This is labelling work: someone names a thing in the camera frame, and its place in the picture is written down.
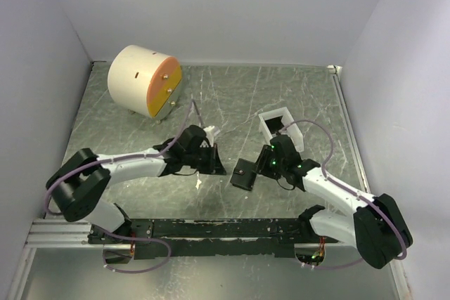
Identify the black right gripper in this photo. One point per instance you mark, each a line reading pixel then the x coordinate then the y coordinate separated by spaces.
pixel 261 166

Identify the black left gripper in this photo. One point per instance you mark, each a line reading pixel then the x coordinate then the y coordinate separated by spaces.
pixel 214 165

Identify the black card holder wallet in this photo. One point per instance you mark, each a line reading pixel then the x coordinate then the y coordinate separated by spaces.
pixel 243 175

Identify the white card tray box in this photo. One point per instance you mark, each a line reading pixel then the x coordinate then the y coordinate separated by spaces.
pixel 280 121

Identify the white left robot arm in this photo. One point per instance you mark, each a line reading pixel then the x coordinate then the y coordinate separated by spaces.
pixel 78 185

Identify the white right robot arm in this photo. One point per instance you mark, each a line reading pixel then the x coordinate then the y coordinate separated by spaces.
pixel 373 225

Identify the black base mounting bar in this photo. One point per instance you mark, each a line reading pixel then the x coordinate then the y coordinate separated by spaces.
pixel 149 238

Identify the round cream mini drawer cabinet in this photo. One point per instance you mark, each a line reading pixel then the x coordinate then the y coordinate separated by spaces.
pixel 145 81

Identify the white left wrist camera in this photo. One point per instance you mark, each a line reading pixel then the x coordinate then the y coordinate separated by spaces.
pixel 211 133

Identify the white corner bracket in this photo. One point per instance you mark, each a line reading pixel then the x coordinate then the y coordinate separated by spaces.
pixel 334 69

